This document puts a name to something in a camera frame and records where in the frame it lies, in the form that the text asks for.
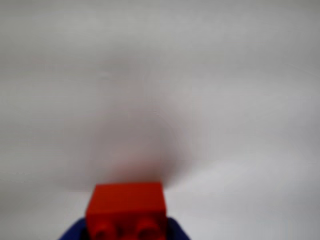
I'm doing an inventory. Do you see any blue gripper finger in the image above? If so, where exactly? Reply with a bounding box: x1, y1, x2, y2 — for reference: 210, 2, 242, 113
165, 216, 192, 240
58, 216, 88, 240

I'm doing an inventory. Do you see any red 2x2 toy block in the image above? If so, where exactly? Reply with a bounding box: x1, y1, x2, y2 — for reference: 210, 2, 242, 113
85, 181, 168, 240

